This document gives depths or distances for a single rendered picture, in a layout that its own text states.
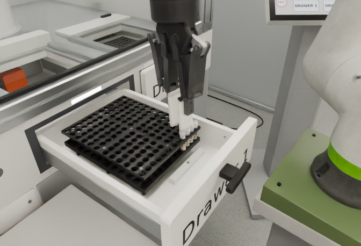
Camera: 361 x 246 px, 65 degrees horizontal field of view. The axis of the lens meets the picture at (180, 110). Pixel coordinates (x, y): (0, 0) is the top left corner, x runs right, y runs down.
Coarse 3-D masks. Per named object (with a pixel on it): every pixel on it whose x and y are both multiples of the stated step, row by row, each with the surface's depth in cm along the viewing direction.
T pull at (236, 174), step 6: (246, 162) 48; (222, 168) 47; (228, 168) 47; (234, 168) 47; (240, 168) 47; (246, 168) 47; (222, 174) 46; (228, 174) 46; (234, 174) 46; (240, 174) 45; (246, 174) 47; (228, 180) 46; (234, 180) 44; (240, 180) 45; (228, 186) 43; (234, 186) 43; (228, 192) 43
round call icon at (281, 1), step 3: (276, 0) 103; (279, 0) 103; (282, 0) 103; (285, 0) 103; (276, 3) 103; (279, 3) 103; (282, 3) 103; (285, 3) 103; (276, 6) 103; (279, 6) 103; (282, 6) 103; (285, 6) 103
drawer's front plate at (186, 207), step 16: (240, 128) 53; (224, 144) 49; (240, 144) 52; (224, 160) 47; (240, 160) 55; (208, 176) 43; (192, 192) 40; (208, 192) 45; (224, 192) 53; (176, 208) 38; (192, 208) 41; (208, 208) 48; (176, 224) 38; (176, 240) 40
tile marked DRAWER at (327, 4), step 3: (324, 0) 103; (327, 0) 103; (330, 0) 103; (333, 0) 103; (324, 3) 103; (327, 3) 103; (330, 3) 103; (333, 3) 103; (324, 6) 103; (327, 6) 103; (330, 6) 103; (324, 9) 103; (327, 9) 103; (330, 9) 103
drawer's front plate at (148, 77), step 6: (150, 66) 77; (144, 72) 74; (150, 72) 75; (144, 78) 74; (150, 78) 76; (156, 78) 78; (144, 84) 75; (150, 84) 77; (156, 84) 79; (144, 90) 76; (150, 90) 78; (156, 90) 80; (162, 90) 82; (150, 96) 79; (156, 96) 81; (162, 96) 83
